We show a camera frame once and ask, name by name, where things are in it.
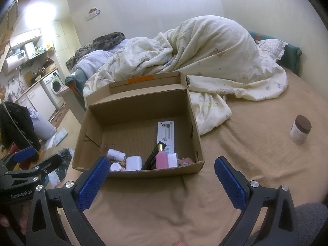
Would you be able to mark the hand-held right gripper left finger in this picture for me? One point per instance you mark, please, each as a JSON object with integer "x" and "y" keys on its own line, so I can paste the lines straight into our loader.
{"x": 92, "y": 184}

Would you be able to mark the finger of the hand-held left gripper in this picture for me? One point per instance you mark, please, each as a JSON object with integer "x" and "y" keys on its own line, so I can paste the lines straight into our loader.
{"x": 51, "y": 162}
{"x": 24, "y": 154}

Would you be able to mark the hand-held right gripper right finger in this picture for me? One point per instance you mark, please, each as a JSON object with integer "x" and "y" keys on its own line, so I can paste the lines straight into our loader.
{"x": 230, "y": 184}

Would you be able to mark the white earbuds case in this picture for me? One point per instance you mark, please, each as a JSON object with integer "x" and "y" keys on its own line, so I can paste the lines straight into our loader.
{"x": 133, "y": 163}

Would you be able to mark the white charger plug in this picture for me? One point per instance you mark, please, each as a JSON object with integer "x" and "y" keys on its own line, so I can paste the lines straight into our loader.
{"x": 173, "y": 160}

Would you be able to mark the cardboard box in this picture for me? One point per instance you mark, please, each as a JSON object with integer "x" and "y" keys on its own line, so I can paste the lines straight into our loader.
{"x": 133, "y": 133}

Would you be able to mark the pink perfume bottle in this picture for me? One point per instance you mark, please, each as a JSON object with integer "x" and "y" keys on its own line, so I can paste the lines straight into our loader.
{"x": 162, "y": 160}

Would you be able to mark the white remote control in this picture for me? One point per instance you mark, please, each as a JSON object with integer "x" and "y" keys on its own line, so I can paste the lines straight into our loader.
{"x": 165, "y": 133}

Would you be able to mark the person's left hand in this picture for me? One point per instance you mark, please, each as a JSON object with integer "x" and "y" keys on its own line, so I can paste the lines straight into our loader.
{"x": 24, "y": 220}

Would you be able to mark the black plastic bag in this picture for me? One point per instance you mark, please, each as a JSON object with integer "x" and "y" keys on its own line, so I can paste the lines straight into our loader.
{"x": 65, "y": 158}

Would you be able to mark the papers on floor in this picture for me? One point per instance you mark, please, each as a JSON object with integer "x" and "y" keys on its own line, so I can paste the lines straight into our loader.
{"x": 57, "y": 138}

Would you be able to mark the black jacket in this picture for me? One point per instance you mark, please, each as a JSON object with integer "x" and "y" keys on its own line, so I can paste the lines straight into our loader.
{"x": 15, "y": 125}

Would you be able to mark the grey laundry bag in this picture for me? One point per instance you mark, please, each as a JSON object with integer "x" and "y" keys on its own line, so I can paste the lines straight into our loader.
{"x": 43, "y": 126}

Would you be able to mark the patterned floor rug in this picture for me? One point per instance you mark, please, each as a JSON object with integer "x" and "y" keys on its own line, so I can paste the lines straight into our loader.
{"x": 60, "y": 112}

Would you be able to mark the white kitchen cabinet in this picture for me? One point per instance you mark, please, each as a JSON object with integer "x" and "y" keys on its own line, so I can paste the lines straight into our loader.
{"x": 38, "y": 102}

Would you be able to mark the white bedside cabinet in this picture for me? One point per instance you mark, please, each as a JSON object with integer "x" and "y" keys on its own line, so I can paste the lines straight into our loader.
{"x": 69, "y": 100}

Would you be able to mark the white washing machine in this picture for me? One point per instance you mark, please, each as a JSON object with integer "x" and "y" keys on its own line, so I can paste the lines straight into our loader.
{"x": 52, "y": 87}

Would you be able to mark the teal mattress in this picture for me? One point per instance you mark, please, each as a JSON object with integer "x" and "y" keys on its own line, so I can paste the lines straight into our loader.
{"x": 74, "y": 82}

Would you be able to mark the white jar with brown lid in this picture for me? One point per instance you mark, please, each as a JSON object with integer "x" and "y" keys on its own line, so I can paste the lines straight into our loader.
{"x": 300, "y": 130}

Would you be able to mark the brown box on counter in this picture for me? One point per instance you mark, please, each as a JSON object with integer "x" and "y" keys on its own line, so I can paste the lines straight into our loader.
{"x": 48, "y": 65}

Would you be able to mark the white water heater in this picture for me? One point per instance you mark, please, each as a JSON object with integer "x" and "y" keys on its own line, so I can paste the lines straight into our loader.
{"x": 14, "y": 62}

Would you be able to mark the person's grey trouser leg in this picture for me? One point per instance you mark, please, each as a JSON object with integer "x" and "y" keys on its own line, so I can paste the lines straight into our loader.
{"x": 314, "y": 225}

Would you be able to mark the lavender blanket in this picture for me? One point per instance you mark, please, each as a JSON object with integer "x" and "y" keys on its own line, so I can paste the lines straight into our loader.
{"x": 89, "y": 59}

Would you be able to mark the tall white wardrobe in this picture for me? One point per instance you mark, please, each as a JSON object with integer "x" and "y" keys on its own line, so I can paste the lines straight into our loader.
{"x": 65, "y": 41}

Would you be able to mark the cream printed duvet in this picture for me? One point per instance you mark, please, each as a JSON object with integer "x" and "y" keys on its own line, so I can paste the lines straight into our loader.
{"x": 217, "y": 56}

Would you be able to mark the dark fur blanket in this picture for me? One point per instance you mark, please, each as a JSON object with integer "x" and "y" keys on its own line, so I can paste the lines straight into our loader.
{"x": 110, "y": 38}

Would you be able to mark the teal cushion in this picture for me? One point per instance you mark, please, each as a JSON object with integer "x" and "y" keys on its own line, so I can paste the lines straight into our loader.
{"x": 292, "y": 59}

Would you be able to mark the floral pillow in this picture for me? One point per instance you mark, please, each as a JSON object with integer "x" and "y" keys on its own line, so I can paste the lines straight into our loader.
{"x": 271, "y": 47}

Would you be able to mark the white wall cupboard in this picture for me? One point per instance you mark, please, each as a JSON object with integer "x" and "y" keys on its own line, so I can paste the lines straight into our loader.
{"x": 25, "y": 37}

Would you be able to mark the wall hook rack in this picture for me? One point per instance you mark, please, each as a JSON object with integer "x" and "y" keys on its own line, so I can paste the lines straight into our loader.
{"x": 92, "y": 13}

